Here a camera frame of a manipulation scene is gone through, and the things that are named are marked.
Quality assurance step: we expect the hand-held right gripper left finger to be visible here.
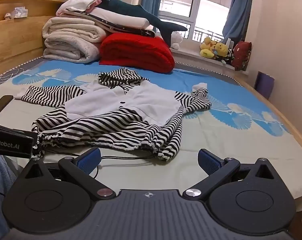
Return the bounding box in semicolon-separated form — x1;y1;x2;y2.
14;147;117;201

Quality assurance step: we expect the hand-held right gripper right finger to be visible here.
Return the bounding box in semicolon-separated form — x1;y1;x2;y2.
182;148;288;200

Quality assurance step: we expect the black white striped hooded garment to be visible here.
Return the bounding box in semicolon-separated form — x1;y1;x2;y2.
21;67;212;162

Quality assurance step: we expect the purple box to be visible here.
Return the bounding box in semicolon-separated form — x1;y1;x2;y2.
254;71;275;100

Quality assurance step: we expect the wooden headboard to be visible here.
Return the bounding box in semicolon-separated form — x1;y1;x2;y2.
0;0;66;79

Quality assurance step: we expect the white window sill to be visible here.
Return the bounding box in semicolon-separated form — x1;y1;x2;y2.
171;47;249;77

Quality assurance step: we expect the red plush cushion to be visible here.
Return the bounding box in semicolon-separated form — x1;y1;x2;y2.
231;41;253;71

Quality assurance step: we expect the yellow plush toy blue scarf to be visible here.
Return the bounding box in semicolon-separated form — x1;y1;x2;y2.
213;42;229;62

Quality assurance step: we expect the yellow duck plush toy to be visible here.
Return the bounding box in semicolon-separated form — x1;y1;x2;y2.
200;37;218;59

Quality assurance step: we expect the red folded blanket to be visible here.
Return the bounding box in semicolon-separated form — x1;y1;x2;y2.
99;33;175;74

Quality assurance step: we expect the cream rolled blanket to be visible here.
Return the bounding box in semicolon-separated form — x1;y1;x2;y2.
42;17;109;64

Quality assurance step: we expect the white plush toy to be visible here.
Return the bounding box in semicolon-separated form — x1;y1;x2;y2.
170;31;183;50

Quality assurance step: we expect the tissue pack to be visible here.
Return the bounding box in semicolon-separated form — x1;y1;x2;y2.
10;6;28;18

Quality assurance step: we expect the white folded quilt dark trim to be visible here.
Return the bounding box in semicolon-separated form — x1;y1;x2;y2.
57;6;157;38

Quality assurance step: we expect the white pink folded cloth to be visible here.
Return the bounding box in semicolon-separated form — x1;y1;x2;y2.
56;0;102;14

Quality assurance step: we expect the blue shark plush toy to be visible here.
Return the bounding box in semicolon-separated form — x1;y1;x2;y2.
98;0;188;47

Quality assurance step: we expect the white framed window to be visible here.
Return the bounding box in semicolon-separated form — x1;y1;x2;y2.
156;0;235;43

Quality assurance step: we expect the wooden bed frame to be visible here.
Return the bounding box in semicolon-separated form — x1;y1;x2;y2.
235;76;302;160

